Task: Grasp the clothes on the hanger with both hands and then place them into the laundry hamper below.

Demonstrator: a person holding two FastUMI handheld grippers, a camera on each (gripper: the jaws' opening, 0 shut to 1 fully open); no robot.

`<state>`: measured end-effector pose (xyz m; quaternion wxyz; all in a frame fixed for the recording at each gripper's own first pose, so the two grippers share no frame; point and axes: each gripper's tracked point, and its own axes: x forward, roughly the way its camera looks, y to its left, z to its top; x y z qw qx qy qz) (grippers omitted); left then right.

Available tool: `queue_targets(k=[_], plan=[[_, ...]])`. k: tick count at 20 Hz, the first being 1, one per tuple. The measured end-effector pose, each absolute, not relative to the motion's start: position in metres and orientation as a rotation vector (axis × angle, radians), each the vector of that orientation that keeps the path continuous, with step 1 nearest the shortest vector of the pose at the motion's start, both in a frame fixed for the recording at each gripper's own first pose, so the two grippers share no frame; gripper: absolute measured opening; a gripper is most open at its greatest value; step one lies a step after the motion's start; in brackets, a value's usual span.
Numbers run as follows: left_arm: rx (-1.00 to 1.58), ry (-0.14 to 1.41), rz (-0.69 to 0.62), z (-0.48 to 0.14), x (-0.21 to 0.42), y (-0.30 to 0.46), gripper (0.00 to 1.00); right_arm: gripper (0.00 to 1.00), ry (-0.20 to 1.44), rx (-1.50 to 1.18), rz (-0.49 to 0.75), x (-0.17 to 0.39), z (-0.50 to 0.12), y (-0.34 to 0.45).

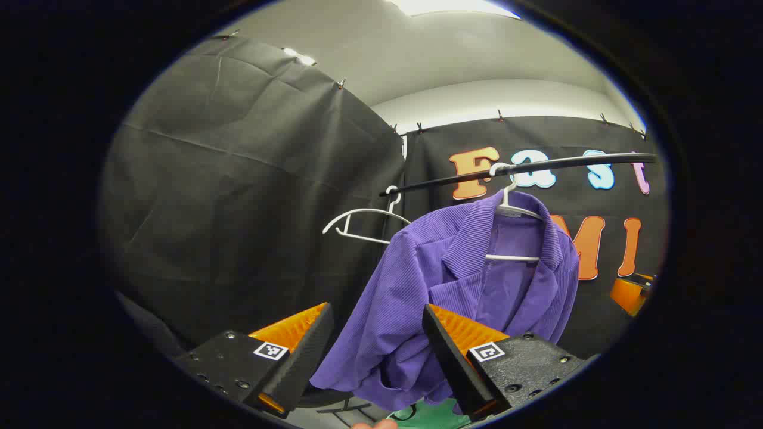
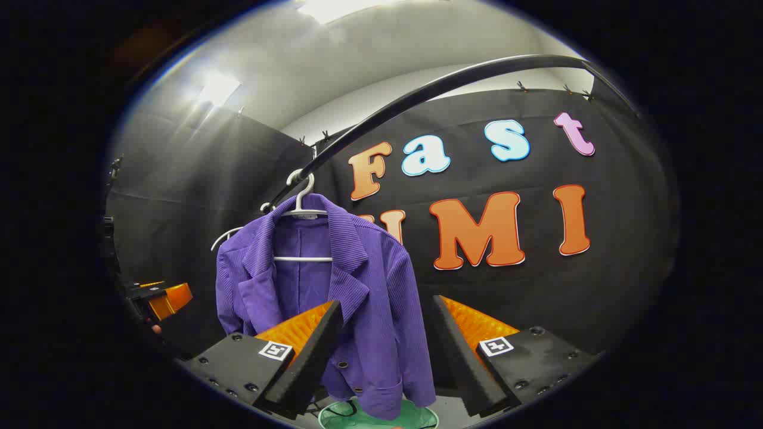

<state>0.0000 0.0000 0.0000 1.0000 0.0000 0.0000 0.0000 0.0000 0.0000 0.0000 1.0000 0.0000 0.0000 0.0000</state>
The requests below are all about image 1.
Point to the ceiling light panel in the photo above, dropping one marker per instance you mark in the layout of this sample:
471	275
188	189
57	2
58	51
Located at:
300	57
453	6

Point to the black clothes rack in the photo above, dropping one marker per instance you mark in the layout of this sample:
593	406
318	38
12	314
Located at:
572	161

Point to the black backdrop cloth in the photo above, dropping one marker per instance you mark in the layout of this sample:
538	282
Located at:
238	208

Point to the white plastic hanger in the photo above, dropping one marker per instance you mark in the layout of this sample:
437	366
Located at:
366	210
512	258

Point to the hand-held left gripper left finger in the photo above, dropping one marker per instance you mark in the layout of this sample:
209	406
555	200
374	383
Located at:
301	357

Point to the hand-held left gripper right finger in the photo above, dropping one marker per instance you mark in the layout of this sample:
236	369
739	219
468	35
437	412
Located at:
453	363

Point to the green laundry hamper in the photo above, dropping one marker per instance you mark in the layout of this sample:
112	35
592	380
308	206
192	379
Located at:
435	417

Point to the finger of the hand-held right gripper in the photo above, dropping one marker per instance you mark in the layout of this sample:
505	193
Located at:
629	295

